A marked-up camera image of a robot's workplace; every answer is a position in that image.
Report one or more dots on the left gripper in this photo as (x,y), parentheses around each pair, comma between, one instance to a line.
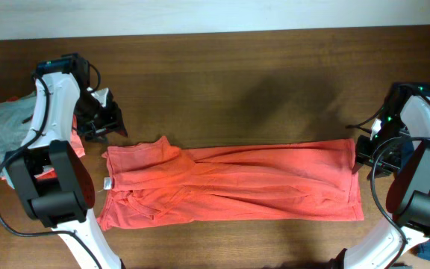
(114,116)

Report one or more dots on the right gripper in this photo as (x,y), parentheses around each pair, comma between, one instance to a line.
(385,167)

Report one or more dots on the orange printed t-shirt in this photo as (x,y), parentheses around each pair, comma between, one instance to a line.
(158,184)

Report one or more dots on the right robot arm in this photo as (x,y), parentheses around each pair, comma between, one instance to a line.
(387,242)

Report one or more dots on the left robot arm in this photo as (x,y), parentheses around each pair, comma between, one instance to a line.
(49,178)

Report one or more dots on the folded pink shirt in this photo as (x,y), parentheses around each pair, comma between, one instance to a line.
(76,144)

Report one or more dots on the folded grey shirt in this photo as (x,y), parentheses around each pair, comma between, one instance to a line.
(15,121)

